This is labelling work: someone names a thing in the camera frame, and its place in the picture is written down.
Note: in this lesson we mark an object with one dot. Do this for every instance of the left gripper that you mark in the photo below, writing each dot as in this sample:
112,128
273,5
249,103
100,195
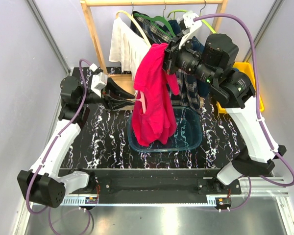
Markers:
110,104

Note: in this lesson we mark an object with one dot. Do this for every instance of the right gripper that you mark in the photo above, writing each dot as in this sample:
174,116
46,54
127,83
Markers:
171,54

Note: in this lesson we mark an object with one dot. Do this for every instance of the pink hanger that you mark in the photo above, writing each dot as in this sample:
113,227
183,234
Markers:
142,100

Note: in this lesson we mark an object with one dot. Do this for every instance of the plaid skirt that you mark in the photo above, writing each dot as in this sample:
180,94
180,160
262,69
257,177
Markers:
158,34

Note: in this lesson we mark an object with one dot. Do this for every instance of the red garment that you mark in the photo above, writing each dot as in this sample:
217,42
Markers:
157,122

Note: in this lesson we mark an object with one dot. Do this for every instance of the dark green hanger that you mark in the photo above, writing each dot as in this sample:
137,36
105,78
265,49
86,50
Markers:
157,19

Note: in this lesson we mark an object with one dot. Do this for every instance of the cream yellow hanger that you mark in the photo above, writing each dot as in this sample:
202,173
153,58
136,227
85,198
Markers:
136,24

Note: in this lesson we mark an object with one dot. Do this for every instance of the white pleated skirt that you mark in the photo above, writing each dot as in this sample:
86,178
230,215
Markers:
127,47

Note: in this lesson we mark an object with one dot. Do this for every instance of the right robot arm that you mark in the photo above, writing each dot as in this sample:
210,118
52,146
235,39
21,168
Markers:
234,92

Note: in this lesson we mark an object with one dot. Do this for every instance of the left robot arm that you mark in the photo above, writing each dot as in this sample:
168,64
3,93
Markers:
41,184

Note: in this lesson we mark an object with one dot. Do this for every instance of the lime green hanger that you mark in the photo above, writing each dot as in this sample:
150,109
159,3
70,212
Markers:
184,11

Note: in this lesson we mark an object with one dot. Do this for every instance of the wooden clothes rack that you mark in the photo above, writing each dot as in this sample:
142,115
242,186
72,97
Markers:
88,4

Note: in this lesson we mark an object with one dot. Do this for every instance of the navy blue garment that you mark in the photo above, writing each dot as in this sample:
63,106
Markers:
201,88

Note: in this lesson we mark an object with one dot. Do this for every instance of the yellow plastic bin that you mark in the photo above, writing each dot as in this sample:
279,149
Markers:
246,68

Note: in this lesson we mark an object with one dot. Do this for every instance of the clear blue plastic basin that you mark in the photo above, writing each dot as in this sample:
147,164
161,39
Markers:
188,135

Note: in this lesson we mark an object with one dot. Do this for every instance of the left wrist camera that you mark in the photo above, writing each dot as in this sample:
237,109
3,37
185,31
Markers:
99,79

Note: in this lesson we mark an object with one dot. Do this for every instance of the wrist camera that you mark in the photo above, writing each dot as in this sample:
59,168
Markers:
99,79
188,26

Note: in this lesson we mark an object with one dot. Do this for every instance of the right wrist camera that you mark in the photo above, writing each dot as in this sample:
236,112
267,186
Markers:
188,26

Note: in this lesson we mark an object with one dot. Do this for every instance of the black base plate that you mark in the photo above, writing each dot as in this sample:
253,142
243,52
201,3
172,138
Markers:
160,186

